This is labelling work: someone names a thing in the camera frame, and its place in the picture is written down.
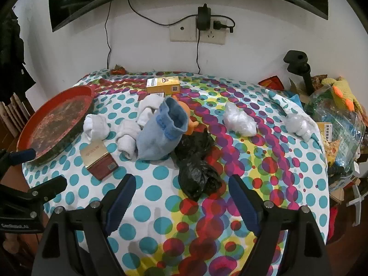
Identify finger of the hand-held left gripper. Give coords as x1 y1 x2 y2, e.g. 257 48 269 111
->
27 175 68 204
0 148 37 166

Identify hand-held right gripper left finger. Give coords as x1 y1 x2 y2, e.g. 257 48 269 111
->
31 174 137 276

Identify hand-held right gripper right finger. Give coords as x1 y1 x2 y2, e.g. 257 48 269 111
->
228 174 336 276

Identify brown cardboard box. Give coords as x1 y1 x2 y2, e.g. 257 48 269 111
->
80 140 119 181

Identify black plastic bag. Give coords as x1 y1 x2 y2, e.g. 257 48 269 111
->
174 129 216 161
178 154 223 202

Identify round red tray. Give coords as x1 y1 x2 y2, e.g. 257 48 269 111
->
17 86 95 166

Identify light blue sock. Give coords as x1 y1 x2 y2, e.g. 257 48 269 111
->
136 96 189 161

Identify white plastic bag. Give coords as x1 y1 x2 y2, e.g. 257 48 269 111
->
285 113 317 142
224 103 257 135

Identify large white sock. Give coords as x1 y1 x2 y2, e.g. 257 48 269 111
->
136 95 166 127

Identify orange toy figure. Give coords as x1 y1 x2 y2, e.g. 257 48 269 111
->
177 99 199 136

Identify person's left hand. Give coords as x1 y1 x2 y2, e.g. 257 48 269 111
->
0 231 19 256

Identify wooden slatted boards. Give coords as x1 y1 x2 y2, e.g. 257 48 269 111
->
0 92 33 138

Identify polka dot tablecloth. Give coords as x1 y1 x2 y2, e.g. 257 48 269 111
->
21 69 330 276

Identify dark hanging clothes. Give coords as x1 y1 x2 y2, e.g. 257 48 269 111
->
0 11 37 101

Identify small yellow box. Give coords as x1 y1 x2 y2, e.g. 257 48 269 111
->
316 122 334 142

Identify white plastic cross piece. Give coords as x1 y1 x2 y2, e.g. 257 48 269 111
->
346 184 368 225

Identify red packet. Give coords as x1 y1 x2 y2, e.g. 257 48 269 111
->
258 75 284 90

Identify clear plastic bag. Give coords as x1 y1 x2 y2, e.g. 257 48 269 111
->
303 88 366 167

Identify yellow plush duck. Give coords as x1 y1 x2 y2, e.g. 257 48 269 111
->
322 76 364 118

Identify black stand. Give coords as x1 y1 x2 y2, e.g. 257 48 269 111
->
283 50 314 95

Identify black curved television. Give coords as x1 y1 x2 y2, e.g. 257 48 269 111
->
48 0 329 32

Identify white power outlet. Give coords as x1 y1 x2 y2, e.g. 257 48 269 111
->
198 30 226 45

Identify black plug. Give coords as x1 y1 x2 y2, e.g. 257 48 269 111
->
211 20 234 33

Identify black power adapter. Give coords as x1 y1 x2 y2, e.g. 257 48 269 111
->
197 4 212 31

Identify black television cable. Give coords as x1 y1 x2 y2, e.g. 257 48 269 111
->
105 0 113 69

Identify black adapter cable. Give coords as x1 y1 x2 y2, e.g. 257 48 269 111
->
196 30 202 74

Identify white wall socket plate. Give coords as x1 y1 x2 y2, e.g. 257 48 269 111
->
170 23 199 43

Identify black looped cable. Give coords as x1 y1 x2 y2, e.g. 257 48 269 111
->
127 0 199 26

